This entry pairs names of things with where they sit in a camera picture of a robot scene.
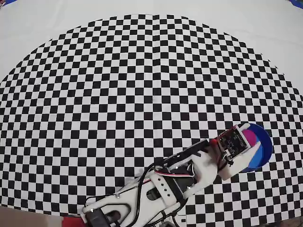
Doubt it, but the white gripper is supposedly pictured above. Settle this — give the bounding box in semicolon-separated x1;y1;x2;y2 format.
208;123;265;182

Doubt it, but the pink faceted ball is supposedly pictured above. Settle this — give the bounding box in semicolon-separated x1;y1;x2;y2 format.
243;129;258;148

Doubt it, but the blue round box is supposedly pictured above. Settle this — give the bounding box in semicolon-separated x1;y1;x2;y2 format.
238;122;274;173

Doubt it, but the red flat box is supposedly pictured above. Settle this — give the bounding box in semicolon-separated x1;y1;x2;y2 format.
62;216;83;227

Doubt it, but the white checkerboard print mat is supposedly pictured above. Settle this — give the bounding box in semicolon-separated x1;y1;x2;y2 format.
0;0;303;224

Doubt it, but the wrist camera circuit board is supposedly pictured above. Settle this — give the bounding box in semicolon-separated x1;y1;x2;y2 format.
216;126;252;159

